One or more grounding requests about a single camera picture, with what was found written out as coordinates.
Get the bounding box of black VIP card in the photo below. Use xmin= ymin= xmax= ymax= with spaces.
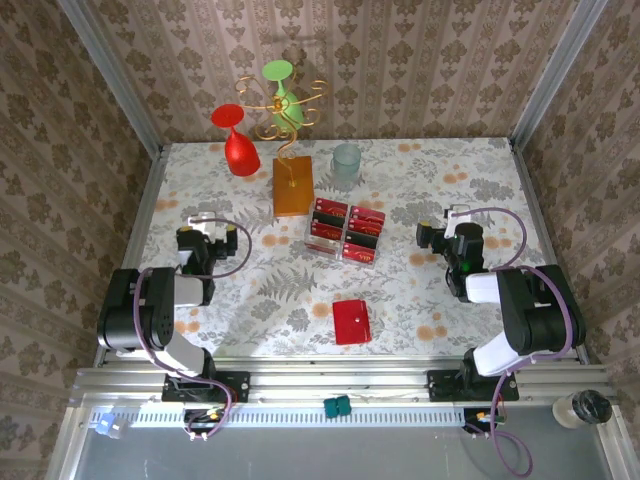
xmin=344 ymin=228 xmax=382 ymax=249
xmin=311 ymin=209 xmax=346 ymax=229

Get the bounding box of red card holder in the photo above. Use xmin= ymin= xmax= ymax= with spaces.
xmin=332 ymin=298 xmax=374 ymax=346

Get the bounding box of floral tablecloth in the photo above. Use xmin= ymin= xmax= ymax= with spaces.
xmin=115 ymin=137 xmax=577 ymax=359

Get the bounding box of red wine glass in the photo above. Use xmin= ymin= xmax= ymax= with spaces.
xmin=210 ymin=103 xmax=262 ymax=177

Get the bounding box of clear plastic cup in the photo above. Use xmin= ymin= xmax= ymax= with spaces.
xmin=328 ymin=143 xmax=362 ymax=184

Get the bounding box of black power connector box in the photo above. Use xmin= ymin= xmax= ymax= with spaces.
xmin=181 ymin=407 xmax=229 ymax=436
xmin=462 ymin=407 xmax=503 ymax=435

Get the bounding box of green wine glass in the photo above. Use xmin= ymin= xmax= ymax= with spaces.
xmin=261 ymin=59 xmax=305 ymax=132

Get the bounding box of teal connector block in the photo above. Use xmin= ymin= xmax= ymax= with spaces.
xmin=323 ymin=396 xmax=353 ymax=419

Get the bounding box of jar with black lid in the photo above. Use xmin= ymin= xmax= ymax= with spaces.
xmin=552 ymin=389 xmax=614 ymax=430

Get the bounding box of blue white connector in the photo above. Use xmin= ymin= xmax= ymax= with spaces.
xmin=92 ymin=412 xmax=126 ymax=441

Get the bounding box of grey metal sheet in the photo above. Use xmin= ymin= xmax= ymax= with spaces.
xmin=47 ymin=424 xmax=626 ymax=480

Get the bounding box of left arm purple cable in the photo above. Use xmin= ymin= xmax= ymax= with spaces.
xmin=132 ymin=218 xmax=253 ymax=444

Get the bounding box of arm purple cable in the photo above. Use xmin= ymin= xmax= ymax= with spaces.
xmin=467 ymin=207 xmax=575 ymax=479
xmin=132 ymin=218 xmax=253 ymax=444

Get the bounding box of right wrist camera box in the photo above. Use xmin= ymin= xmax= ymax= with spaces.
xmin=444 ymin=203 xmax=472 ymax=237

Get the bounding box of aluminium side rail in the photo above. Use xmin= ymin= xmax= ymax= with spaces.
xmin=92 ymin=144 xmax=169 ymax=366
xmin=507 ymin=138 xmax=592 ymax=365

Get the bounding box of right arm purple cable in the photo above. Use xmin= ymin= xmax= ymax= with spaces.
xmin=467 ymin=207 xmax=575 ymax=479

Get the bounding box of gold wire rack wooden base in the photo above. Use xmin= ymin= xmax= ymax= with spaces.
xmin=234 ymin=74 xmax=330 ymax=219

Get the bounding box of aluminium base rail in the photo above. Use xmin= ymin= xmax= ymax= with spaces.
xmin=69 ymin=357 xmax=619 ymax=409

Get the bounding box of white slotted cable duct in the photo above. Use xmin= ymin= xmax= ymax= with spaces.
xmin=87 ymin=405 xmax=501 ymax=430

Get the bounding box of aluminium frame post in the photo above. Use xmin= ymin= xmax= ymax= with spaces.
xmin=55 ymin=0 xmax=165 ymax=157
xmin=509 ymin=0 xmax=610 ymax=150

